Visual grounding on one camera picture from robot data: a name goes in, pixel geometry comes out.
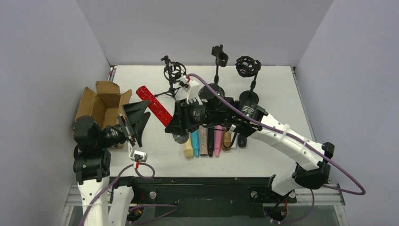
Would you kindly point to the silver glitter microphone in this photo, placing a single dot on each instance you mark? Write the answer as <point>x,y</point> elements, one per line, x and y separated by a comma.
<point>202,133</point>

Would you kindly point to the blue microphone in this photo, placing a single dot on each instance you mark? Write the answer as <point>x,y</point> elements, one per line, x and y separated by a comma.
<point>195,143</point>

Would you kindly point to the aluminium frame rail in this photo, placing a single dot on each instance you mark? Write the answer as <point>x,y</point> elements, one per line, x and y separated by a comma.
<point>229,195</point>

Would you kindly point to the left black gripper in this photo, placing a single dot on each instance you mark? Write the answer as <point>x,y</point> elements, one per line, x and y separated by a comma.
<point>127,130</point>

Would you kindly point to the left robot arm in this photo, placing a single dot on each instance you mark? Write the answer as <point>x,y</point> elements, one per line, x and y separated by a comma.
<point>104,202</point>

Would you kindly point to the white microphone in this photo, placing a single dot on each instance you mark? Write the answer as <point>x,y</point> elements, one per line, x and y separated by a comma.
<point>234,141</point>

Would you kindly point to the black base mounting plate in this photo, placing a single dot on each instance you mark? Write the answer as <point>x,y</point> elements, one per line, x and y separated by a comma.
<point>172,210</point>

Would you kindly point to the cream microphone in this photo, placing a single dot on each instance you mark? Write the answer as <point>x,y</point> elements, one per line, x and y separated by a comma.
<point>188,150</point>

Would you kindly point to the black clip microphone stand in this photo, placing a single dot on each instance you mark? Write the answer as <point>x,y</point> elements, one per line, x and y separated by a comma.
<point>221,60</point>

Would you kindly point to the pink microphone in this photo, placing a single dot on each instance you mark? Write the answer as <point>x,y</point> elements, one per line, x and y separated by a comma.
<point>218,140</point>

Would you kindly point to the red glitter microphone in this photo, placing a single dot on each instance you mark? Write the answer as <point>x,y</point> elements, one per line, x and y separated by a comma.
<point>160,112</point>

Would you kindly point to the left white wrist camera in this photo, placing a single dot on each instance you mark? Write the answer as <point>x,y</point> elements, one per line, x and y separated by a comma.
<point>137,156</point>

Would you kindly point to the black tripod shock-mount stand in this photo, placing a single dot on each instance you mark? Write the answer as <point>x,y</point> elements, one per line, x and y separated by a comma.
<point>173,71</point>

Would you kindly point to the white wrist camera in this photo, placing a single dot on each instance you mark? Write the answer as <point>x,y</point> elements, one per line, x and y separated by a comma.
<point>192,88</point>
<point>137,156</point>

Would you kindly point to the black microphone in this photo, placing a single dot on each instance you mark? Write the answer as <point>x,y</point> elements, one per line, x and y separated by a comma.
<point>210,141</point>
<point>242,141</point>

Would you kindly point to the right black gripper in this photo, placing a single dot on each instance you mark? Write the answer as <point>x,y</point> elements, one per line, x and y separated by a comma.
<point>182,115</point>

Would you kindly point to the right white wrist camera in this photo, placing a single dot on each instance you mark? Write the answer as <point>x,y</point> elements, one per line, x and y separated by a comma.
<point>192,88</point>

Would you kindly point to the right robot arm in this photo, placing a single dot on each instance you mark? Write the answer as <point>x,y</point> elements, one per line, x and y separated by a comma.
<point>211,108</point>

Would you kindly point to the brown cardboard box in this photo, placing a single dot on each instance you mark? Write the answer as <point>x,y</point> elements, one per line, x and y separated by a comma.
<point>96,110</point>

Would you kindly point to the gold microphone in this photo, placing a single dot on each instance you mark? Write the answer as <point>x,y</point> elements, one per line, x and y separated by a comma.
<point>226,141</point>

